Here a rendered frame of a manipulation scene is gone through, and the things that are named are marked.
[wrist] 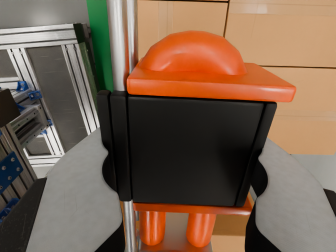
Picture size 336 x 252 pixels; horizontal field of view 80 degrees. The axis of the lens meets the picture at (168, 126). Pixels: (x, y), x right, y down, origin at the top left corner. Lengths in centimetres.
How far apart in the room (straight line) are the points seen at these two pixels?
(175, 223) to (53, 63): 116
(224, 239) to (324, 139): 80
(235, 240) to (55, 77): 115
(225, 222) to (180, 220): 27
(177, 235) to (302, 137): 94
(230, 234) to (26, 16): 146
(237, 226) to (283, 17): 67
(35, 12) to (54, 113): 58
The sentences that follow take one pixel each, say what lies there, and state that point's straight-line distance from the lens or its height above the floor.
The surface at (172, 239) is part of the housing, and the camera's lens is 20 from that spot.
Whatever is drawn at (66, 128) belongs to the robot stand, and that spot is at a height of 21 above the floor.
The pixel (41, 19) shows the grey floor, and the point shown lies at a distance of 150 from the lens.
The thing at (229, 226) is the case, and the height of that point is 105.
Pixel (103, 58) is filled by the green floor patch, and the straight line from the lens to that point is 139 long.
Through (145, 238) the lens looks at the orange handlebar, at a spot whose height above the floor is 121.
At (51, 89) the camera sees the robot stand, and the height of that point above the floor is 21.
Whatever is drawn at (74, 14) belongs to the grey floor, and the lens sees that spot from 141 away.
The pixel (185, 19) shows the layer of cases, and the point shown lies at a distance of 77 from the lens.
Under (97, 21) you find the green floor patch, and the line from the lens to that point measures 137.
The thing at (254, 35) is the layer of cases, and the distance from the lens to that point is 82.
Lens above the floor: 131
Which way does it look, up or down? 61 degrees down
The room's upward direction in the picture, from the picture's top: 180 degrees counter-clockwise
